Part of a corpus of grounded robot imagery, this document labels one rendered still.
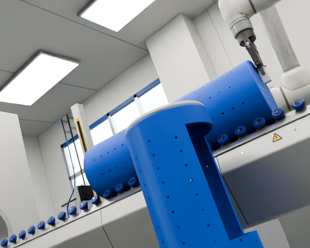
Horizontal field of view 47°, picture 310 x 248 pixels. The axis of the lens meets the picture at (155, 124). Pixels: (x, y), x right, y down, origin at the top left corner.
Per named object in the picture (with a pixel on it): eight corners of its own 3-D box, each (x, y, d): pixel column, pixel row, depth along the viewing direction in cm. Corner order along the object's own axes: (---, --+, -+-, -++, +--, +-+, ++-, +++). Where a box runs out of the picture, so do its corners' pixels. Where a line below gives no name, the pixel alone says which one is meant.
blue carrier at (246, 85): (127, 198, 185) (111, 148, 194) (288, 126, 149) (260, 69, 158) (92, 202, 161) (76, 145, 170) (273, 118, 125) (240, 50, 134)
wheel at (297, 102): (291, 110, 126) (289, 107, 125) (295, 101, 128) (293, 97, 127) (303, 109, 122) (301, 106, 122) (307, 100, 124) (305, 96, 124)
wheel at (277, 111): (286, 109, 128) (283, 105, 127) (284, 118, 125) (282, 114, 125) (274, 111, 131) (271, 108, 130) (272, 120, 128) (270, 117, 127)
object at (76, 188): (94, 215, 183) (86, 186, 188) (100, 212, 182) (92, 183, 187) (80, 216, 175) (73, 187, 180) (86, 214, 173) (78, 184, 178)
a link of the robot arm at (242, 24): (252, 21, 155) (257, 33, 153) (233, 33, 159) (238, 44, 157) (245, 14, 147) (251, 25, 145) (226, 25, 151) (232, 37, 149)
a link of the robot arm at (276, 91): (261, 129, 210) (247, 96, 217) (292, 117, 204) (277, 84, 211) (257, 124, 195) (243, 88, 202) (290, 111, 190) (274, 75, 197)
